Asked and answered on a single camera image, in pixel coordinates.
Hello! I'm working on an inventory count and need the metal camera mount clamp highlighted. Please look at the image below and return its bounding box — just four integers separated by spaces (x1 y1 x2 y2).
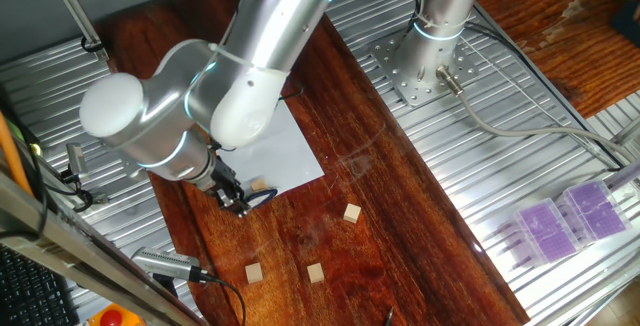
59 168 110 213

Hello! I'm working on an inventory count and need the black box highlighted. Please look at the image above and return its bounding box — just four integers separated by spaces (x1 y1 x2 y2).
608 0 640 48

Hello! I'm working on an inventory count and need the glossy brown wooden board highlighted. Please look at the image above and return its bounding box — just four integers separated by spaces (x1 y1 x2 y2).
94 0 531 326

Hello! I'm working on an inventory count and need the white paper sheet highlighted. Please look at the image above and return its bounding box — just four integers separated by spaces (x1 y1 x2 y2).
219 98 326 197

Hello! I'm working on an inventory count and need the small silver camera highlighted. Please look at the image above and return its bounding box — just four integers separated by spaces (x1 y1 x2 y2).
65 142 90 176

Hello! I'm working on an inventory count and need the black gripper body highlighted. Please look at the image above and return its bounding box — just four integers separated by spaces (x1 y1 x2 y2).
203 157 240 199

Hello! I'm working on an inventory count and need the steel frame beam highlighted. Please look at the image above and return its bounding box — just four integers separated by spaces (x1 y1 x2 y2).
0 168 209 326

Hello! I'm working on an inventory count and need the black camera cable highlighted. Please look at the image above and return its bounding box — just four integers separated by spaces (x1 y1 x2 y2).
198 271 247 326

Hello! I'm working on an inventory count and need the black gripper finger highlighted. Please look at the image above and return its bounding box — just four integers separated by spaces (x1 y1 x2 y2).
217 192 246 218
227 179 252 216

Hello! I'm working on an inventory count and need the black keyboard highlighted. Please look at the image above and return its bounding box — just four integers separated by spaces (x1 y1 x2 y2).
0 244 80 326

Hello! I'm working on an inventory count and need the orange cable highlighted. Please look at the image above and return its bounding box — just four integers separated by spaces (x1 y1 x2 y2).
0 110 34 198

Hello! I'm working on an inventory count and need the black camera stand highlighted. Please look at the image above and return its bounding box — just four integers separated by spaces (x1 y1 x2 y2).
151 272 180 300

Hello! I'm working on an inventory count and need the orange emergency stop box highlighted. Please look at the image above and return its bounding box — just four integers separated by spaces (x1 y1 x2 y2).
87 303 147 326

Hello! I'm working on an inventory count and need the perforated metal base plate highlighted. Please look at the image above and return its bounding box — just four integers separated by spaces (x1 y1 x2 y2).
369 28 481 109

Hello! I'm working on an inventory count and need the thin metal rod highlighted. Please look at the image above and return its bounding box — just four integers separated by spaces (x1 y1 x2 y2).
41 0 110 63

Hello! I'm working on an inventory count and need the blue transparent correction tape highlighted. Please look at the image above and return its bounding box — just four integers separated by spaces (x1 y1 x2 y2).
244 187 279 211

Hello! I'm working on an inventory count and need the grey cable with connector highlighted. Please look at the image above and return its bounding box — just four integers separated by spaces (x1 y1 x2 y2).
435 64 640 163

